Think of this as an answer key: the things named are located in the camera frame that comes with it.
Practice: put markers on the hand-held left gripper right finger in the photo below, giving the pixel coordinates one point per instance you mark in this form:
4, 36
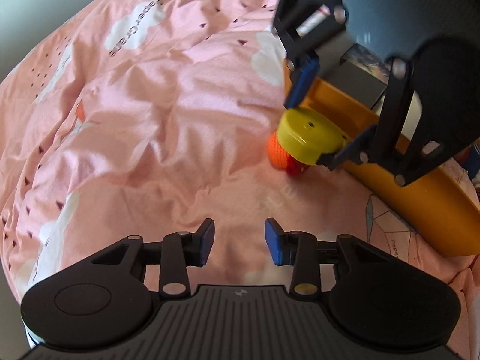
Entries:
275, 242

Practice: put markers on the pink printed blanket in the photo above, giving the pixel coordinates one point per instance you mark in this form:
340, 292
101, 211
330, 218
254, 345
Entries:
150, 120

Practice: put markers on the orange cardboard box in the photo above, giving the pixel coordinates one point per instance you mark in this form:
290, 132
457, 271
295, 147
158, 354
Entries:
431, 210

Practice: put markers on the yellow round container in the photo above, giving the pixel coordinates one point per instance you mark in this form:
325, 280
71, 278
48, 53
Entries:
307, 135

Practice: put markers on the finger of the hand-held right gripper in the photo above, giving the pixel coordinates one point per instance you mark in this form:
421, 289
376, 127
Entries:
356, 144
303, 80

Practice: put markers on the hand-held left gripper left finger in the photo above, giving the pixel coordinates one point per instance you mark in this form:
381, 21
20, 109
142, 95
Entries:
205, 242

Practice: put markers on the colourful crocheted toy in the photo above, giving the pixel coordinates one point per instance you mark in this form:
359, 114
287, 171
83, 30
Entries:
275, 153

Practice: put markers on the dark grey box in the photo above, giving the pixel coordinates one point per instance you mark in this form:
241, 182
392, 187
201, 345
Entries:
356, 82

